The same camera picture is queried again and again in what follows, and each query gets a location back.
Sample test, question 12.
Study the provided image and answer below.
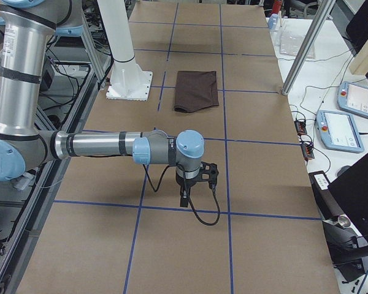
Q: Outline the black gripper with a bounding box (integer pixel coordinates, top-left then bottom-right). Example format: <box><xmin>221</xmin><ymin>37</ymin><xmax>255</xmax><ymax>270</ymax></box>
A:
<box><xmin>175</xmin><ymin>175</ymin><xmax>196</xmax><ymax>207</ymax></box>

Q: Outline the dark brown t-shirt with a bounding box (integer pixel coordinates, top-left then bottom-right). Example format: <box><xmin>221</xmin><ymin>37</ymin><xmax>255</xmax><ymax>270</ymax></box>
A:
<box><xmin>174</xmin><ymin>70</ymin><xmax>219</xmax><ymax>113</ymax></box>

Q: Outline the orange black connector box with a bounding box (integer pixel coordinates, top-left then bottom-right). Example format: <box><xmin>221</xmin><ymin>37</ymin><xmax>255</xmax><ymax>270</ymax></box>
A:
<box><xmin>294</xmin><ymin>119</ymin><xmax>307</xmax><ymax>135</ymax></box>

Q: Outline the steel cup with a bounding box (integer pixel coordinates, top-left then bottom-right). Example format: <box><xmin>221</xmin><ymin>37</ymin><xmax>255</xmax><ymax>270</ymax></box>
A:
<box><xmin>333</xmin><ymin>214</ymin><xmax>351</xmax><ymax>229</ymax></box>

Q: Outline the near teach pendant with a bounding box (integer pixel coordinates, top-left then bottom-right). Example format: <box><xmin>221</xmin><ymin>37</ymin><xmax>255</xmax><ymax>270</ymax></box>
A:
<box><xmin>316</xmin><ymin>110</ymin><xmax>364</xmax><ymax>153</ymax></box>

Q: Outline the teach pendant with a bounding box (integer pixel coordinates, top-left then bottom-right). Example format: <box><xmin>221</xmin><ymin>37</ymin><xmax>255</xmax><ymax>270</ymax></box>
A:
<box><xmin>337</xmin><ymin>81</ymin><xmax>368</xmax><ymax>118</ymax></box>
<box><xmin>316</xmin><ymin>110</ymin><xmax>364</xmax><ymax>153</ymax></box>

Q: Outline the clear plastic bag sheet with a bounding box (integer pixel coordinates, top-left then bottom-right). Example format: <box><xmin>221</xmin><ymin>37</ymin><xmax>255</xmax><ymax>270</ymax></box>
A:
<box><xmin>273</xmin><ymin>23</ymin><xmax>309</xmax><ymax>60</ymax></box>

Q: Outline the far teach pendant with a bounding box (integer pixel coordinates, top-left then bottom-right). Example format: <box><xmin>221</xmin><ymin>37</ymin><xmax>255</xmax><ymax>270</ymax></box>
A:
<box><xmin>337</xmin><ymin>81</ymin><xmax>368</xmax><ymax>118</ymax></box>

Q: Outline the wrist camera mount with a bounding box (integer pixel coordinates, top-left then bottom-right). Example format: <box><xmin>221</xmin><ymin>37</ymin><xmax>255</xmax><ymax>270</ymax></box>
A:
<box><xmin>199</xmin><ymin>162</ymin><xmax>219</xmax><ymax>190</ymax></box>

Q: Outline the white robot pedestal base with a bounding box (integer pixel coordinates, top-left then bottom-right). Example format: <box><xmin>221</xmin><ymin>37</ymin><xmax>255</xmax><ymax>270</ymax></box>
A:
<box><xmin>98</xmin><ymin>0</ymin><xmax>153</xmax><ymax>101</ymax></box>

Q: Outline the aluminium frame rack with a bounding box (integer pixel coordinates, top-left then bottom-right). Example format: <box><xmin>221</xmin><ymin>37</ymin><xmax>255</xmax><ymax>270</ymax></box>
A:
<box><xmin>0</xmin><ymin>29</ymin><xmax>108</xmax><ymax>293</ymax></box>

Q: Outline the aluminium frame post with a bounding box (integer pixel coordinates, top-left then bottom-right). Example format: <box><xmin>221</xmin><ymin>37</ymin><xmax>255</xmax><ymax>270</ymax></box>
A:
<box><xmin>282</xmin><ymin>0</ymin><xmax>336</xmax><ymax>96</ymax></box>

